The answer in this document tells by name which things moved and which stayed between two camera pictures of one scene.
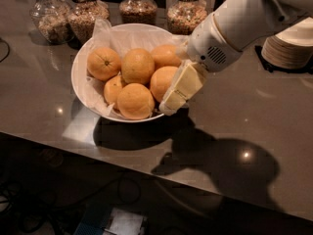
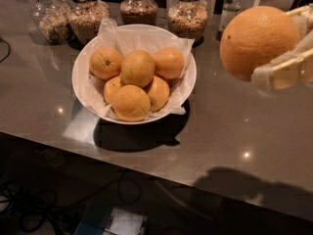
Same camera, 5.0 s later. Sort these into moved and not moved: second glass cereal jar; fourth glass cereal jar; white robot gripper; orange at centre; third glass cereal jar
Moved: white robot gripper
Not moved: third glass cereal jar; fourth glass cereal jar; orange at centre; second glass cereal jar
